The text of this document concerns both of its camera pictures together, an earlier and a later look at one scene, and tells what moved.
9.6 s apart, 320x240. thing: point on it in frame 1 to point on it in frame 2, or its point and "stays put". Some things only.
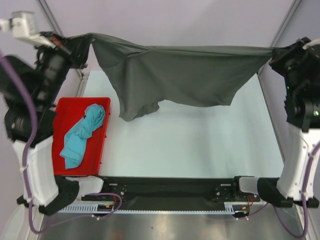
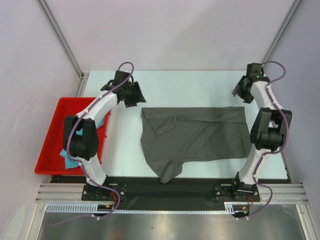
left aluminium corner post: (83, 75) stays put
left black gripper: (62, 49) to (138, 97)
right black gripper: (282, 54) to (247, 98)
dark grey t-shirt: (144, 75) to (171, 136)
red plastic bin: (67, 112) stays put
